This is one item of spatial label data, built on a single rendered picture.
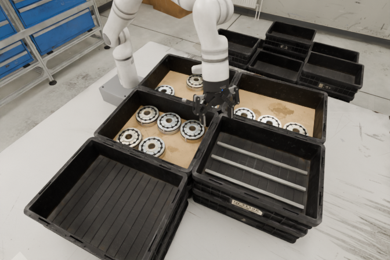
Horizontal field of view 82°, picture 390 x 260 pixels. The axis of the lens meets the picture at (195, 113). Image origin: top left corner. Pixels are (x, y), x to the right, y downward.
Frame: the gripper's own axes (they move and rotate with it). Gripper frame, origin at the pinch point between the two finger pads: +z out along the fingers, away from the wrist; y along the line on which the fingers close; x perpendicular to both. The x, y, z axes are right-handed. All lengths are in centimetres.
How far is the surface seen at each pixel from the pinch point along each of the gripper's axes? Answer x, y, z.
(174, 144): 19.7, -10.1, 19.1
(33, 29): 206, -81, -13
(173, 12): 314, 89, -3
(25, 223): 22, -70, 35
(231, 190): -11.9, -1.8, 18.5
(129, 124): 36.8, -24.8, 14.3
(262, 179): -6.4, 14.2, 26.6
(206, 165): 6.4, -1.8, 23.2
